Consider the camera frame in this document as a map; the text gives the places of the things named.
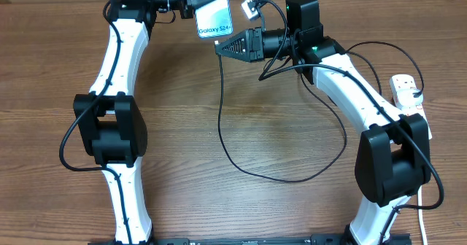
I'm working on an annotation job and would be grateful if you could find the white charger plug adapter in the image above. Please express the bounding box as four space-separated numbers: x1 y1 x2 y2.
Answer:
394 88 424 109

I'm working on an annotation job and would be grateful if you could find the black USB charging cable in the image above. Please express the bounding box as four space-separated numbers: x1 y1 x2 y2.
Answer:
214 41 425 184

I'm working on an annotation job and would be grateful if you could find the blue Samsung Galaxy phone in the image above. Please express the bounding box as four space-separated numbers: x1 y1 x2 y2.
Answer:
195 0 233 39

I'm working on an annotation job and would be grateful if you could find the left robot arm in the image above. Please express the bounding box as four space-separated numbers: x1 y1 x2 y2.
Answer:
70 0 233 244

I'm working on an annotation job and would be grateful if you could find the white power strip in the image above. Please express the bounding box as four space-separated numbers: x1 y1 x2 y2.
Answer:
389 74 428 122

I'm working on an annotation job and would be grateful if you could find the white power strip cord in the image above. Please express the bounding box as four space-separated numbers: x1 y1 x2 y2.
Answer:
417 184 428 245

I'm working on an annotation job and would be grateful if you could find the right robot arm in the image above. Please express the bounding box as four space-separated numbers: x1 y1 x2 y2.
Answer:
215 0 439 244

